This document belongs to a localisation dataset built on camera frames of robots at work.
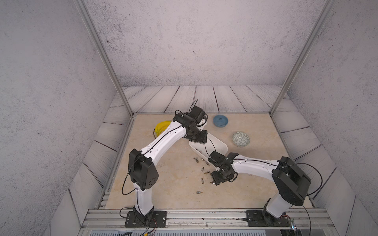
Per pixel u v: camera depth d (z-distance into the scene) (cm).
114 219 74
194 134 68
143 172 55
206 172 89
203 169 91
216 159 71
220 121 114
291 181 45
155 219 73
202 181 86
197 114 64
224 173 72
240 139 103
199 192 81
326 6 71
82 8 70
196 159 94
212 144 83
